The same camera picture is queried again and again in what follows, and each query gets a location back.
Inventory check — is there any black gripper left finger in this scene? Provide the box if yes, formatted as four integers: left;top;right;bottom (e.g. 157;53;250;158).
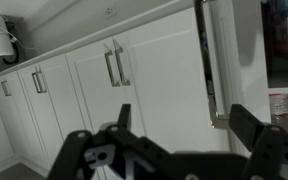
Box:
47;103;142;180

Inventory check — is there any silver bar cabinet handle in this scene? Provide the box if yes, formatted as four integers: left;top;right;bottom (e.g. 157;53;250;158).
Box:
37;65;48;94
0;79;13;98
31;68;42;94
112;39;132;87
103;43;121;88
194;0;232;131

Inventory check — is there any white cabinet door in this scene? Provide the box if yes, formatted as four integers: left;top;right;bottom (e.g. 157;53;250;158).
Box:
65;35;145;180
17;63;72;169
112;6;230;158
38;53;97;168
202;0;272;158
0;71;52;173

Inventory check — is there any white paper plate stack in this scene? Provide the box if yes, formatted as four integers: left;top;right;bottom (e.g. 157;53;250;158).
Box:
268;93;288;117

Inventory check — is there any white cabinet shelf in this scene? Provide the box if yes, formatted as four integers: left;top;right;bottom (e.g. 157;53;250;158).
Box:
267;85;288;95

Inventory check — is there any white wall outlet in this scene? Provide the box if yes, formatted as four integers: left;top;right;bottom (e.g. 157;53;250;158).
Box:
104;5;117;20

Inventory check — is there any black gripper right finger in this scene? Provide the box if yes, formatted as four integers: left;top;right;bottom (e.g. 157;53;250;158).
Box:
228;103;288;180

